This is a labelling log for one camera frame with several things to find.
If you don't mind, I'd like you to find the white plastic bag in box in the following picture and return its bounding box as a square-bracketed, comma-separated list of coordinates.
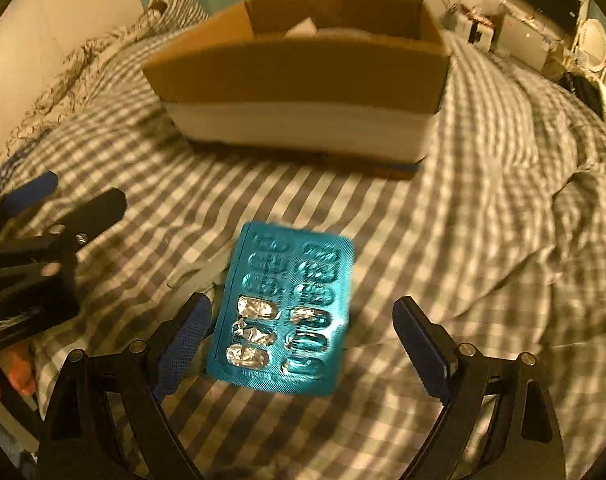
[285, 18, 373, 40]

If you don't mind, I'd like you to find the white suitcase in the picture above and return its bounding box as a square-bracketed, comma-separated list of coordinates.
[442, 3, 495, 52]

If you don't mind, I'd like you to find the brown cardboard box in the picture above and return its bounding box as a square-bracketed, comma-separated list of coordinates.
[142, 0, 451, 178]

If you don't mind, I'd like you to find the white oval vanity mirror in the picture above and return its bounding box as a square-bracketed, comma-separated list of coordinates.
[576, 18, 606, 74]

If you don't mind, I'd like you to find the floral patterned blanket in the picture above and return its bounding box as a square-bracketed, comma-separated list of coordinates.
[0, 10, 162, 164]

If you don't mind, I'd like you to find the grey mini fridge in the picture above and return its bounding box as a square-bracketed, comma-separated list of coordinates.
[493, 13, 564, 73]

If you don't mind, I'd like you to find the person's left hand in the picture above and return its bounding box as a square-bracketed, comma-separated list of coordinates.
[0, 341, 37, 396]

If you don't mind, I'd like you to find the black jacket on chair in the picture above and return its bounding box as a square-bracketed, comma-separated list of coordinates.
[558, 72, 606, 125]

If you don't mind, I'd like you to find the checked pillow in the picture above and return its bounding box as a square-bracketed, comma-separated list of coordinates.
[142, 0, 210, 36]

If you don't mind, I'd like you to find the teal pill blister pack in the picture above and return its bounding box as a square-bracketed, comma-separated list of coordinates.
[207, 221, 353, 396]

